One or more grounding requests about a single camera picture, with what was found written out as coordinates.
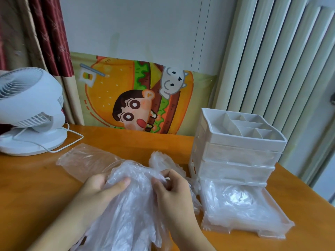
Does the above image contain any person's left hand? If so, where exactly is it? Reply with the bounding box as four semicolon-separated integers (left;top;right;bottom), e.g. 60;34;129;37
77;173;131;210

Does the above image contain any person's right hand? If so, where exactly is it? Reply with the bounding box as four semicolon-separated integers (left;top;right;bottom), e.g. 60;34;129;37
151;169;199;226

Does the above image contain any person's right forearm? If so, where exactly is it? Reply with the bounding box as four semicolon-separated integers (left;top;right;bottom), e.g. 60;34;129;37
170;215;217;251

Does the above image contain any person's left forearm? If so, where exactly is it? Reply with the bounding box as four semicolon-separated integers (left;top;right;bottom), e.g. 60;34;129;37
26;196;92;251

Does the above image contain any small crumpled clear plastic bag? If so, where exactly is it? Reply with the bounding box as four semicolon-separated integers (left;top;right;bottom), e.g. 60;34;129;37
148;151;202;215

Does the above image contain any flat clear plastic bag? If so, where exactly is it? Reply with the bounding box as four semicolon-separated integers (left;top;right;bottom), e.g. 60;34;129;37
56;143;126;184

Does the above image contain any pile of clear plastic bags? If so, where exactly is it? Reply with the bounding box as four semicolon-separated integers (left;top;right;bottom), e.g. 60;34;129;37
202;180;286;230

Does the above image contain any white plastic drawer organizer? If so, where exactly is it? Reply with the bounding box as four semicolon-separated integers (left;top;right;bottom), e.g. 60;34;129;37
189;107;288;187

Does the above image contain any cartoon burger cloth poster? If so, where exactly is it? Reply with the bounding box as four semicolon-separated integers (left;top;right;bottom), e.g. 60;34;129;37
70;52;218;136

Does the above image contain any white desk fan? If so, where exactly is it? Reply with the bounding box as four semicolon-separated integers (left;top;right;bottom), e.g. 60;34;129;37
0;67;68;157

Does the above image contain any clear plastic drawer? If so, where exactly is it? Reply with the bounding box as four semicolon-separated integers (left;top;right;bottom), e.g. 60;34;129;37
200;178;295;240

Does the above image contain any red and beige curtain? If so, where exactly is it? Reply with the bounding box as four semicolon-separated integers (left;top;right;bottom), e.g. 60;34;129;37
0;0;86;134

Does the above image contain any white radiator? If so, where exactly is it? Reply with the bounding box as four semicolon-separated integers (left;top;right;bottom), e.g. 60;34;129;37
211;0;335;166

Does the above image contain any white fan cable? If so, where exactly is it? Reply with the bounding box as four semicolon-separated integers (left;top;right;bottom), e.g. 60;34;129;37
12;123;84;154

